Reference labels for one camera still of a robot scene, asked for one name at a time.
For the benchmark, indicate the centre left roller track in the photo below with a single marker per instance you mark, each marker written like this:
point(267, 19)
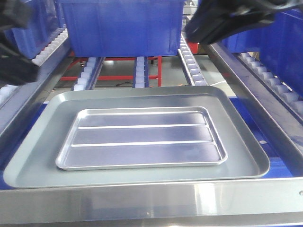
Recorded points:
point(89, 75)

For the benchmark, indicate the centre middle roller track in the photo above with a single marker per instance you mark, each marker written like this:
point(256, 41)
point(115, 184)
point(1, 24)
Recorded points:
point(141, 72)

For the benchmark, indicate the left shelf roller track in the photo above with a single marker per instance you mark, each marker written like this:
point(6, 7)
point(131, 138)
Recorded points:
point(16, 69)

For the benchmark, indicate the small ribbed silver tray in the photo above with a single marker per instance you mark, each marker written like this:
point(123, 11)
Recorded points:
point(118, 138)

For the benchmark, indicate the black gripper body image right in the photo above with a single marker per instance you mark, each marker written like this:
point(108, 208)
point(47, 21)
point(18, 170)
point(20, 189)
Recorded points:
point(215, 20)

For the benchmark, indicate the large blue bin centre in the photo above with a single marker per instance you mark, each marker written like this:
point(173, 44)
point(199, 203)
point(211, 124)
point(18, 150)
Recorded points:
point(123, 28)

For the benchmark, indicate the shelf roller track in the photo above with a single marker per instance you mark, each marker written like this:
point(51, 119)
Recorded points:
point(16, 69)
point(274, 83)

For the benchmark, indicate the blue bin right shelf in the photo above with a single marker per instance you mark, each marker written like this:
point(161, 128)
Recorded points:
point(280, 47)

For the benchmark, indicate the centre right roller track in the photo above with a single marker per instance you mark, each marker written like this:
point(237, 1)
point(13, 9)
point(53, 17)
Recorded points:
point(191, 69)

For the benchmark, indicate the right shelf roller track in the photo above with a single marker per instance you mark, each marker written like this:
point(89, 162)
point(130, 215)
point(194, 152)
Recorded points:
point(274, 83)

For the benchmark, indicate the blue bin left shelf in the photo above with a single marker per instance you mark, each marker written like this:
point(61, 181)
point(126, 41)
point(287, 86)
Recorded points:
point(45, 24)

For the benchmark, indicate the large grey tray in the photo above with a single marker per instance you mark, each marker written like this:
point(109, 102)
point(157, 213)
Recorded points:
point(34, 163)

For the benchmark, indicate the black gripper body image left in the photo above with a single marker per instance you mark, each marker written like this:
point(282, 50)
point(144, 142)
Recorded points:
point(13, 14)

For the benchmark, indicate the red metal frame cart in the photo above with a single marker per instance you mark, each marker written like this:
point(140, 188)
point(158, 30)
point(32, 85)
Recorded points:
point(193, 48)

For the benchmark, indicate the blue bin shelf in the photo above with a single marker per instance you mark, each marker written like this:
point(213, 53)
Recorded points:
point(280, 47)
point(45, 24)

